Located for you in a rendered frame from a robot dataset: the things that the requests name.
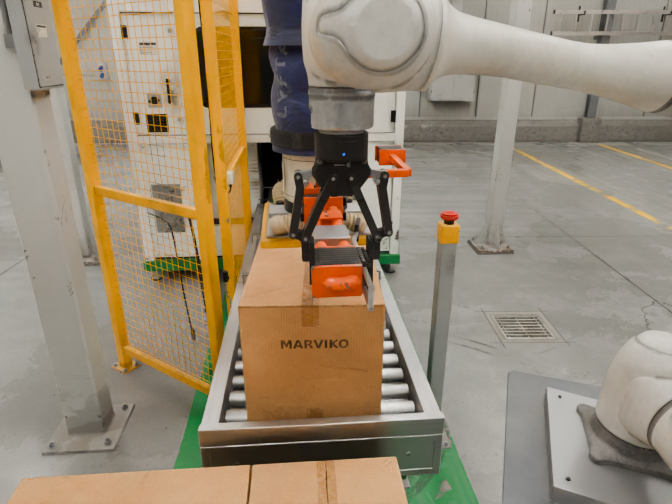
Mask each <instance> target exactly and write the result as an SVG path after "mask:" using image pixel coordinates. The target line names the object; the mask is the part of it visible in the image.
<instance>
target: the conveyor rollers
mask: <svg viewBox="0 0 672 504"><path fill-rule="evenodd" d="M389 340H390V333H389V330H388V329H386V321H385V325H384V349H383V368H389V369H383V374H382V383H401V382H403V377H404V374H403V370H402V368H397V367H398V362H399V359H398V355H397V354H393V353H394V345H393V342H392V341H389ZM238 359H239V361H236V366H235V370H236V374H237V375H234V376H233V381H232V385H233V390H245V387H244V374H243V362H242V350H241V347H239V349H238ZM408 397H409V389H408V385H407V384H406V383H404V384H383V385H382V398H381V400H393V399H408ZM229 404H230V407H231V408H232V407H246V399H245V391H236V392H230V396H229ZM403 413H415V406H414V402H413V401H412V400H411V401H391V402H381V415H384V414H403ZM225 420H226V423H230V422H247V411H246V409H232V410H227V411H226V416H225Z"/></svg>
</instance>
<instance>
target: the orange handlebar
mask: <svg viewBox="0 0 672 504"><path fill-rule="evenodd" d="M389 161H390V162H391V163H392V164H393V165H394V166H395V167H396V168H397V169H386V171H387V172H388V173H389V178H399V177H408V176H411V175H412V169H411V168H410V167H409V166H408V165H406V164H405V163H404V162H403V161H402V160H401V159H400V158H399V157H398V156H397V155H395V154H390V155H389ZM342 219H343V216H342V214H341V211H340V210H338V208H337V207H335V206H331V207H329V209H328V210H324V211H322V213H321V215H320V218H319V220H318V222H317V224H316V226H320V225H343V222H342ZM321 220H330V221H331V223H322V221H321ZM343 245H350V243H349V242H348V241H341V242H340V243H339V244H338V246H343ZM315 246H327V244H326V243H325V242H323V241H319V242H317V243H316V244H315ZM360 283H361V279H360V278H359V277H358V276H356V275H348V276H343V277H336V276H327V277H325V278H324V279H323V280H322V286H323V287H324V288H326V289H328V290H331V291H338V292H343V291H350V290H353V289H355V288H357V287H358V286H359V285H360Z"/></svg>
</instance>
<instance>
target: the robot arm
mask: <svg viewBox="0 0 672 504"><path fill-rule="evenodd" d="M302 50H303V61H304V65H305V68H306V72H307V77H308V85H309V90H308V95H309V109H311V110H310V112H311V127H312V128H314V129H317V131H315V132H314V135H315V162H314V165H313V167H312V169H310V170H304V171H300V170H295V171H294V181H295V186H296V189H295V195H294V202H293V208H292V215H291V221H290V227H289V237H290V238H291V239H297V240H299V241H300V242H301V257H302V261H303V262H309V283H310V285H312V276H311V267H312V266H314V236H311V235H312V233H313V231H314V229H315V227H316V224H317V222H318V220H319V218H320V215H321V213H322V211H323V209H324V207H325V204H326V203H327V201H328V199H329V197H330V196H331V197H337V196H341V195H342V196H347V197H352V195H354V196H355V198H356V201H357V203H358V205H359V207H360V210H361V212H362V214H363V216H364V219H365V221H366V223H367V225H368V228H369V230H370V232H371V234H368V235H366V252H367V255H368V257H369V260H370V262H371V267H369V268H368V267H367V270H368V273H369V275H370V278H371V280H372V283H373V260H379V258H380V242H381V241H382V238H384V237H386V236H388V237H390V236H392V235H393V228H392V221H391V213H390V206H389V199H388V192H387V185H388V180H389V173H388V172H387V171H386V169H384V168H381V169H380V170H378V169H372V168H370V166H369V164H368V131H365V130H366V129H370V128H372V127H373V125H374V101H375V93H385V92H402V91H424V90H426V89H427V88H428V87H429V86H430V85H431V84H432V82H434V81H435V80H436V79H438V78H440V77H443V76H446V75H482V76H493V77H501V78H507V79H513V80H518V81H523V82H529V83H534V84H540V85H545V86H551V87H557V88H563V89H569V90H574V91H579V92H584V93H588V94H592V95H595V96H599V97H602V98H605V99H608V100H611V101H615V102H618V103H621V104H623V105H626V106H629V107H631V108H634V109H637V110H639V111H643V112H648V113H653V114H657V115H660V116H664V117H667V118H672V41H670V40H662V41H653V42H643V43H626V44H590V43H582V42H576V41H571V40H567V39H563V38H559V37H554V36H550V35H546V34H542V33H538V32H534V31H530V30H526V29H522V28H518V27H514V26H510V25H506V24H502V23H498V22H494V21H490V20H486V19H482V18H478V17H474V16H471V15H468V14H465V13H462V12H460V11H458V10H456V9H455V8H454V7H453V6H452V5H451V4H450V2H449V1H448V0H302ZM369 176H371V177H372V178H373V182H374V184H376V187H377V195H378V201H379V208H380V215H381V221H382V227H380V228H377V226H376V223H375V221H374V219H373V216H372V214H371V212H370V210H369V207H368V205H367V203H366V200H365V198H364V196H363V193H362V191H361V187H362V186H363V185H364V183H365V182H366V181H367V179H368V178H369ZM312 177H313V178H314V179H315V180H316V181H317V183H318V184H319V185H320V187H321V188H320V190H319V193H318V196H317V198H316V201H315V203H314V205H313V207H312V210H311V212H310V214H309V216H308V219H307V221H306V223H305V225H304V228H303V230H300V229H298V228H299V222H300V216H301V209H302V203H303V197H304V186H307V185H308V184H309V180H310V178H312ZM576 412H577V413H578V415H579V416H580V418H581V421H582V424H583V428H584V432H585V435H586V439H587V443H588V447H589V453H588V458H589V460H590V461H591V462H593V463H595V464H597V465H609V466H614V467H618V468H623V469H627V470H631V471H635V472H639V473H643V474H647V475H652V476H656V477H660V478H663V479H666V480H668V481H671V482H672V333H668V332H664V331H657V330H650V331H645V332H643V333H641V334H639V335H637V336H633V337H632V338H630V339H629V340H628V341H627V342H626V343H625V344H624V345H623V346H622V347H621V348H620V349H619V350H618V352H617V353H616V355H615V356H614V358H613V359H612V361H611V363H610V365H609V368H608V370H607V372H606V375H605V377H604V380H603V383H602V386H601V389H600V392H599V397H598V401H597V405H596V407H593V406H590V405H587V404H583V403H580V404H578V405H577V408H576Z"/></svg>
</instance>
